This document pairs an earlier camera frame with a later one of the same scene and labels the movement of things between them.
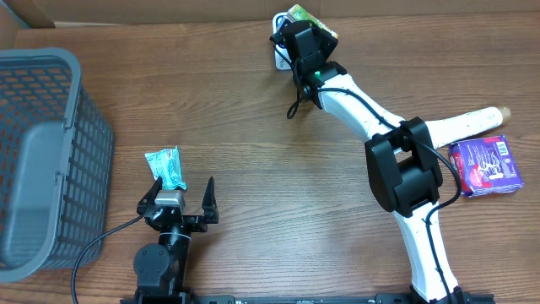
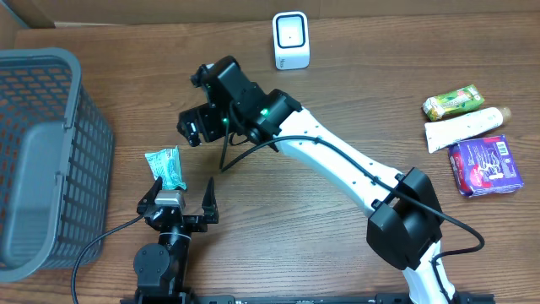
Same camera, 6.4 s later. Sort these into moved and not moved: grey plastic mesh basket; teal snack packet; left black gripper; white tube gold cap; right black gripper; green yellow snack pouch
Moved: right black gripper; green yellow snack pouch
Not moved: left black gripper; teal snack packet; grey plastic mesh basket; white tube gold cap
